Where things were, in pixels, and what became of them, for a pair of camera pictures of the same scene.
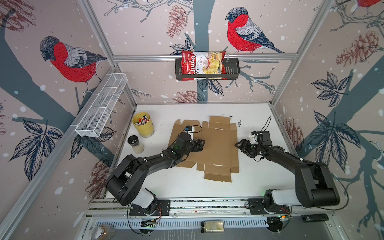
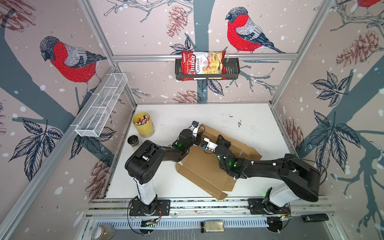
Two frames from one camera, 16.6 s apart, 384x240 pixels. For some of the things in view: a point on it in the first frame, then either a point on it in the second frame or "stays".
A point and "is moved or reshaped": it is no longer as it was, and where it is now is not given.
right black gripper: x=241 y=146 → x=221 y=141
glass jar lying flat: x=212 y=226 stays
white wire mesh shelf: x=91 y=123 stays
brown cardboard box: x=219 y=158 is moved or reshaped
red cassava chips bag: x=201 y=62 stays
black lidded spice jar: x=133 y=141 stays
